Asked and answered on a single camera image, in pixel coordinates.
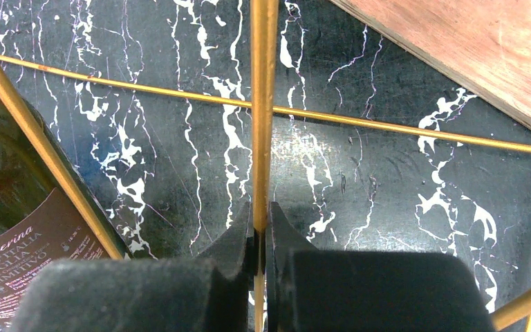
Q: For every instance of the gold wire wine rack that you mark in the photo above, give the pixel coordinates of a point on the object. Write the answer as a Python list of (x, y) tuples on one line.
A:
[(263, 17)]

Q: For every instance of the wooden board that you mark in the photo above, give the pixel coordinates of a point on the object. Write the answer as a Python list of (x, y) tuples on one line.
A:
[(484, 46)]

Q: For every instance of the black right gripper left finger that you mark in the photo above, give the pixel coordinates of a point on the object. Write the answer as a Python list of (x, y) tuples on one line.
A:
[(208, 292)]

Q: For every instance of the green bottle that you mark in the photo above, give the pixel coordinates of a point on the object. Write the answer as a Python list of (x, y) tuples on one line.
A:
[(38, 222)]

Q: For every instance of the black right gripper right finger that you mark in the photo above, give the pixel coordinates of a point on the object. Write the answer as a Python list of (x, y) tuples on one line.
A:
[(311, 289)]

